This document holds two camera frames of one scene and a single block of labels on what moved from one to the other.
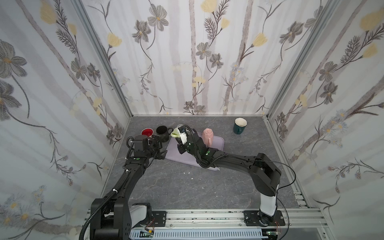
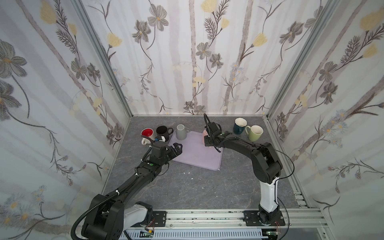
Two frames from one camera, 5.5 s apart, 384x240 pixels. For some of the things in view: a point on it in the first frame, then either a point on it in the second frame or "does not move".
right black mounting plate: (251, 219) does not move
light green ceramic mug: (175, 133) → (254, 132)
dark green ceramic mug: (239, 125) does not move
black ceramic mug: (164, 133) does not move
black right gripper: (183, 145) → (214, 137)
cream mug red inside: (147, 131) does not move
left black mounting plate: (159, 219) does not move
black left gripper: (160, 148) → (169, 150)
